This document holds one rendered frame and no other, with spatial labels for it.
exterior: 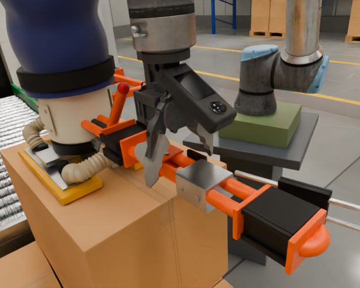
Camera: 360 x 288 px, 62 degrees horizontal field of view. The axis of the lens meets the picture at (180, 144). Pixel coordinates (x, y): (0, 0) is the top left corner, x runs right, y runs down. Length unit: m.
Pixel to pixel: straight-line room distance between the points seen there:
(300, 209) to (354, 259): 1.55
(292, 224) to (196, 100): 0.19
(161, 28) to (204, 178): 0.22
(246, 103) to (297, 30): 0.36
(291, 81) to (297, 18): 0.25
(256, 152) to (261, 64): 0.35
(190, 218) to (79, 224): 0.26
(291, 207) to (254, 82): 0.95
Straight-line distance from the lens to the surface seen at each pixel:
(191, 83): 0.42
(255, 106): 1.32
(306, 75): 1.23
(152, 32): 0.41
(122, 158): 0.59
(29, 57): 0.72
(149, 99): 0.45
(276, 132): 1.25
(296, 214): 0.39
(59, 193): 0.72
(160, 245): 0.72
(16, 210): 1.56
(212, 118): 0.38
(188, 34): 0.42
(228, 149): 1.25
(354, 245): 2.02
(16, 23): 0.74
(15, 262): 1.27
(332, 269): 1.85
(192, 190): 0.45
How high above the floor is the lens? 1.35
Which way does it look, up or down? 27 degrees down
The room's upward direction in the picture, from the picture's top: 5 degrees counter-clockwise
